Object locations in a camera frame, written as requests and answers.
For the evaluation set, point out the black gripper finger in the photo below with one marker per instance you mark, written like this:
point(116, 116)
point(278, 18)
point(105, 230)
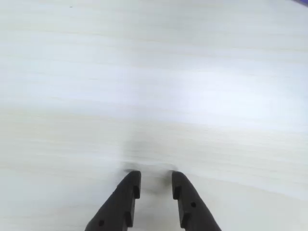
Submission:
point(192, 207)
point(118, 207)

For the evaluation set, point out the purple object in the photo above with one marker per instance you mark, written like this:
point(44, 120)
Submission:
point(302, 1)

